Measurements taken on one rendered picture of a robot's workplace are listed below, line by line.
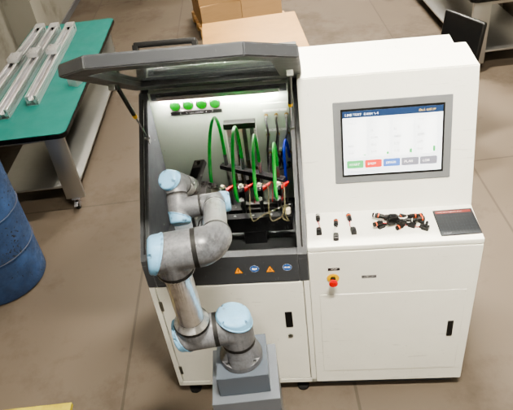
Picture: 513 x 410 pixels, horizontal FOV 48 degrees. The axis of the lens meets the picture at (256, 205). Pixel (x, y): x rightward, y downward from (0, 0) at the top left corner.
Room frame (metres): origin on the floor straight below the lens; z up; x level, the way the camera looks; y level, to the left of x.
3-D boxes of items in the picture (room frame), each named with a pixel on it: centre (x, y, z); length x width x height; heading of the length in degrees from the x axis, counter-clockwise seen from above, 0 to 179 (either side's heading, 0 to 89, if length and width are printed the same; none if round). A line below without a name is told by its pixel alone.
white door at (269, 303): (1.78, 0.17, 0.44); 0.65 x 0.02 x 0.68; 83
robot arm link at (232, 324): (1.31, 0.13, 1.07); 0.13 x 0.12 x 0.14; 92
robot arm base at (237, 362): (1.31, 0.13, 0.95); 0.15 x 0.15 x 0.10
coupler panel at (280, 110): (2.26, -0.14, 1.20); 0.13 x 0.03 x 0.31; 83
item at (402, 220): (1.80, -0.58, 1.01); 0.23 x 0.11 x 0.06; 83
